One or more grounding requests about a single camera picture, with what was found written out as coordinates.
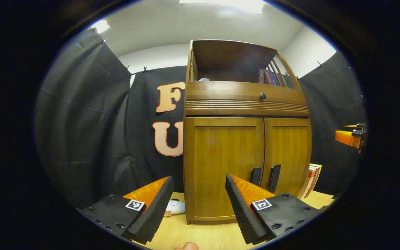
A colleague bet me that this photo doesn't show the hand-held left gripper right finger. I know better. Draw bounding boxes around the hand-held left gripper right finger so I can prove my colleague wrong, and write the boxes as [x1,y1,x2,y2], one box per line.
[225,174,329,245]

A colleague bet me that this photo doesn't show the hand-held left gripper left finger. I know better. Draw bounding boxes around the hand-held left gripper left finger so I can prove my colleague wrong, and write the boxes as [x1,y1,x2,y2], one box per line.
[78,176,174,245]

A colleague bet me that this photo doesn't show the black door handle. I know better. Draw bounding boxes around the black door handle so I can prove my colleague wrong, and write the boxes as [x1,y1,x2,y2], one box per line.
[268,164,282,193]
[250,167,262,186]

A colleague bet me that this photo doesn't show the wooden shoe cabinet door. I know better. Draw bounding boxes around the wooden shoe cabinet door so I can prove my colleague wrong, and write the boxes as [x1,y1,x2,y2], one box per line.
[184,117,265,221]
[261,118,312,198]

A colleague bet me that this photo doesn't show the wooden double-door shoe cabinet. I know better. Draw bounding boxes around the wooden double-door shoe cabinet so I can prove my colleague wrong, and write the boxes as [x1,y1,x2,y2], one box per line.
[183,39,313,225]

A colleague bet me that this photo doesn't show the wooden cabinet drawer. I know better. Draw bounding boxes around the wooden cabinet drawer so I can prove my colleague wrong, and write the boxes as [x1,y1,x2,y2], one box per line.
[185,81,306,105]

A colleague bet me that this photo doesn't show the white plush toy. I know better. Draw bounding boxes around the white plush toy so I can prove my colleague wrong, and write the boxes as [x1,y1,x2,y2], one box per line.
[165,199,186,217]

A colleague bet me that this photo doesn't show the orange white leaning books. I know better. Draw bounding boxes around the orange white leaning books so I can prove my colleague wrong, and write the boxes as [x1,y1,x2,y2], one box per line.
[297,163,323,200]

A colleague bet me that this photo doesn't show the row of dark books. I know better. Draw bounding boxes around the row of dark books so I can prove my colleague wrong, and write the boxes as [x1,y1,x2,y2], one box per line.
[258,68,284,86]

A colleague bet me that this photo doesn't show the long ceiling light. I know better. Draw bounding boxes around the long ceiling light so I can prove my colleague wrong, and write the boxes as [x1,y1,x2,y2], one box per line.
[179,0,266,15]

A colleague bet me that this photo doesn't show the small ceiling light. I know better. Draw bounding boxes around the small ceiling light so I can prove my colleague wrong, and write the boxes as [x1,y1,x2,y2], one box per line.
[92,20,110,33]

